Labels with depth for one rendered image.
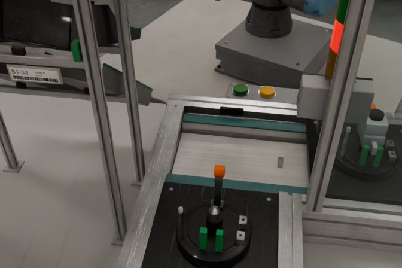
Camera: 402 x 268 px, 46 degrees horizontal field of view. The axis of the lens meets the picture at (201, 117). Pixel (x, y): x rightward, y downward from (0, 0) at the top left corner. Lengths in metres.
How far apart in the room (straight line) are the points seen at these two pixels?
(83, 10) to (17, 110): 0.79
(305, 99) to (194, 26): 0.98
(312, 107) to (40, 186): 0.68
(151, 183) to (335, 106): 0.43
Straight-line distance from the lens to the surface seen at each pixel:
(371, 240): 1.07
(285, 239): 0.94
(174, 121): 1.16
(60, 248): 1.07
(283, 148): 1.17
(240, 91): 1.24
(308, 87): 0.82
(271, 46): 1.46
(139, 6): 3.84
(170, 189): 0.99
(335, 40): 0.77
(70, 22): 0.79
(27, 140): 1.33
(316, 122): 1.17
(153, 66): 1.54
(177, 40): 1.67
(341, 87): 0.79
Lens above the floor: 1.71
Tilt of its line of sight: 40 degrees down
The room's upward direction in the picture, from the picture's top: straight up
